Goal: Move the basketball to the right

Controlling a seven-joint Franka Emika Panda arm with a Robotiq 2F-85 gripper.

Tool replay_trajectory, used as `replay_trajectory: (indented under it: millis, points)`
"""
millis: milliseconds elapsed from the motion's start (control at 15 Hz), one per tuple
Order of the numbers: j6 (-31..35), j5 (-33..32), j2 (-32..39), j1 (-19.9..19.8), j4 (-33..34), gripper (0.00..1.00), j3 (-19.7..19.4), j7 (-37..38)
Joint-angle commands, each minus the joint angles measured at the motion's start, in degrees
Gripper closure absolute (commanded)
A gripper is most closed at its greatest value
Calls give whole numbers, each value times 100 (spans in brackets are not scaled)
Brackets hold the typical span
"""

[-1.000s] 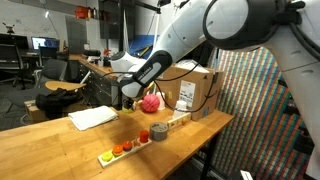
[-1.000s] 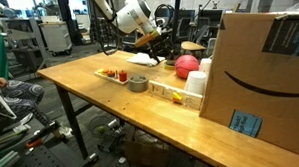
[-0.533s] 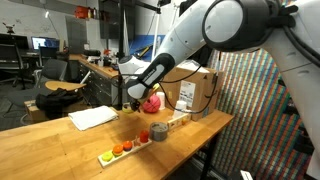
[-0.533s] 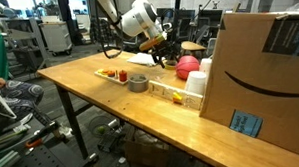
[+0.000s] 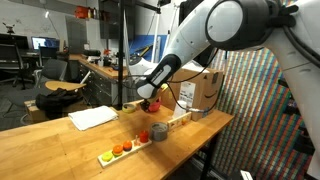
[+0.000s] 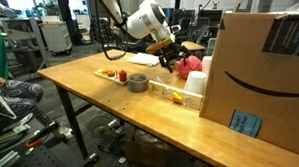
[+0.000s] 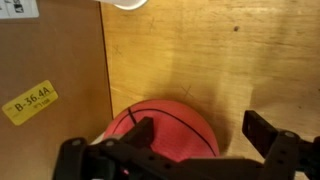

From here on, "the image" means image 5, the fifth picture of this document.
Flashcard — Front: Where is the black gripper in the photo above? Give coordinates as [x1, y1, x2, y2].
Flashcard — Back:
[138, 97, 153, 113]

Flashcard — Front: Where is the yellow tape roll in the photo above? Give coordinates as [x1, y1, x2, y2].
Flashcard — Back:
[121, 102, 138, 115]

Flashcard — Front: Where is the red stacking cylinder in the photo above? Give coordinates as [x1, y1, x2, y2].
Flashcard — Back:
[138, 129, 150, 144]

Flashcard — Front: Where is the white tray with food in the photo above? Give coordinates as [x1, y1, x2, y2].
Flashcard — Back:
[97, 137, 153, 169]

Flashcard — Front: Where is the white folded cloth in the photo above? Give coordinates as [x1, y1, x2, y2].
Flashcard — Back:
[67, 105, 120, 132]

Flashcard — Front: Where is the wooden-top workbench cabinet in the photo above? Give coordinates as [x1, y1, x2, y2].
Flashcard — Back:
[67, 54, 130, 108]

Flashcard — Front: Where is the black vertical pole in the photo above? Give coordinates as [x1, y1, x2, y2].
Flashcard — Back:
[116, 0, 125, 111]

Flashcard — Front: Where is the large cardboard shipping box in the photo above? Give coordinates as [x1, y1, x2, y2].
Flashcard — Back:
[161, 66, 225, 122]

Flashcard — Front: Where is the round wooden stool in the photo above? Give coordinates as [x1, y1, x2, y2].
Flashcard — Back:
[44, 80, 87, 93]

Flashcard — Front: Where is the black backpack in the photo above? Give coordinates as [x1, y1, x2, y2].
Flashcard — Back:
[35, 87, 83, 120]

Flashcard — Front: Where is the grey office chair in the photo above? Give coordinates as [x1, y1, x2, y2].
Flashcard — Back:
[34, 58, 69, 90]

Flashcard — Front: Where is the small cardboard box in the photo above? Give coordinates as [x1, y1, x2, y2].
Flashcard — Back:
[23, 98, 50, 125]

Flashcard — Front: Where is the multicoloured striped panel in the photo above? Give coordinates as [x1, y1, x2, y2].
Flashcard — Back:
[199, 46, 316, 180]

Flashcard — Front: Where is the computer monitor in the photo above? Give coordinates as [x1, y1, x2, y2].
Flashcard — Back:
[31, 36, 61, 51]

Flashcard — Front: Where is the grey duct tape roll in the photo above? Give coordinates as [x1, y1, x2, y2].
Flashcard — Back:
[149, 121, 170, 142]

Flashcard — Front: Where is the dark orange stacking ring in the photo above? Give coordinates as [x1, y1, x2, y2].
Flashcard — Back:
[122, 139, 134, 152]

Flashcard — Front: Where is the orange ring on yellow disc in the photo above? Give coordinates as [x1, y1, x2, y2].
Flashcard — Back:
[111, 143, 125, 157]

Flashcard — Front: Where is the yellow-green stacking ring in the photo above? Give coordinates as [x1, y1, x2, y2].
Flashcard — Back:
[101, 150, 115, 163]

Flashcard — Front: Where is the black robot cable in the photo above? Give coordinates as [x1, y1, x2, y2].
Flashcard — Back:
[165, 47, 222, 115]

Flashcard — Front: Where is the black table leg frame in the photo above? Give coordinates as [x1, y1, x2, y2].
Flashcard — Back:
[199, 132, 220, 180]

